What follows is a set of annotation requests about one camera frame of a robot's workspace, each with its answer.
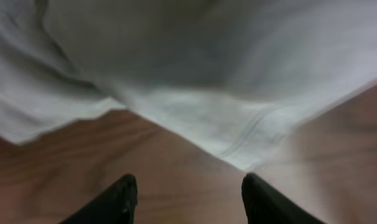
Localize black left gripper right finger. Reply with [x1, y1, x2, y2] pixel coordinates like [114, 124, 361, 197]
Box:
[241, 172, 323, 224]

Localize white t-shirt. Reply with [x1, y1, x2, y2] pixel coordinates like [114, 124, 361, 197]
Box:
[0, 0, 377, 170]

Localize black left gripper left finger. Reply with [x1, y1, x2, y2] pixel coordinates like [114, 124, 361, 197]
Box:
[60, 174, 138, 224]

